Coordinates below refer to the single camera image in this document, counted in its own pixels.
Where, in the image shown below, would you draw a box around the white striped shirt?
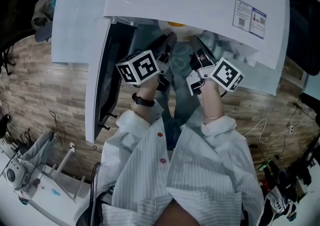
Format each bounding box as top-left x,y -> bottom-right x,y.
73,109 -> 266,226

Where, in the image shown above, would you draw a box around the white wooden rack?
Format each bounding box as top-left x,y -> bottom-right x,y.
48,141 -> 88,204

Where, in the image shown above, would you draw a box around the black wristband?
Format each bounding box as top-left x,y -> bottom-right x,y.
131,92 -> 156,108

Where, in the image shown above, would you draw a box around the person's left forearm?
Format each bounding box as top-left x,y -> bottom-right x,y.
130,77 -> 161,122

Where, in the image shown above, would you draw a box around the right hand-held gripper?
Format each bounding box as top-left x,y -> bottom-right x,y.
185,35 -> 245,97

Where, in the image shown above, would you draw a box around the black cable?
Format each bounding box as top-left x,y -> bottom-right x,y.
48,110 -> 99,152

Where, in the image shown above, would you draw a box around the white round camera device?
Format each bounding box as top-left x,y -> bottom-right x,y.
5,158 -> 29,192

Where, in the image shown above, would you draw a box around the heap of clothes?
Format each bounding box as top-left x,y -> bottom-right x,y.
30,0 -> 63,44

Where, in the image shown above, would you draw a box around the white cable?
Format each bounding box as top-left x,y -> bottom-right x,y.
242,116 -> 310,146

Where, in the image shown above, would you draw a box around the person's right forearm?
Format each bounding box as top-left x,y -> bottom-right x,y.
200,79 -> 225,124

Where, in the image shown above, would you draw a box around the fried egg food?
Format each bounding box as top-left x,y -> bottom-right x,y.
157,19 -> 202,44

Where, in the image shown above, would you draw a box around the blue jeans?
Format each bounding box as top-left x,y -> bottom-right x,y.
154,68 -> 209,151

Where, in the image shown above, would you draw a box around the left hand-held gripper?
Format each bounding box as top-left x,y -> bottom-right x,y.
115,31 -> 178,93

